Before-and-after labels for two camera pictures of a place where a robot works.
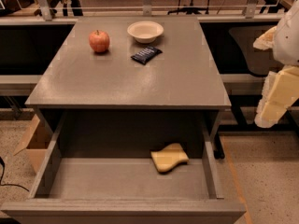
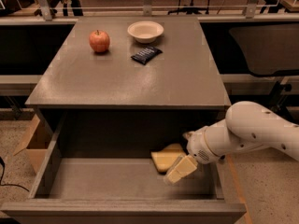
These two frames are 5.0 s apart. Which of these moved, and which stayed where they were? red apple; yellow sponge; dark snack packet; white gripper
Moved: white gripper
Stayed: yellow sponge; red apple; dark snack packet
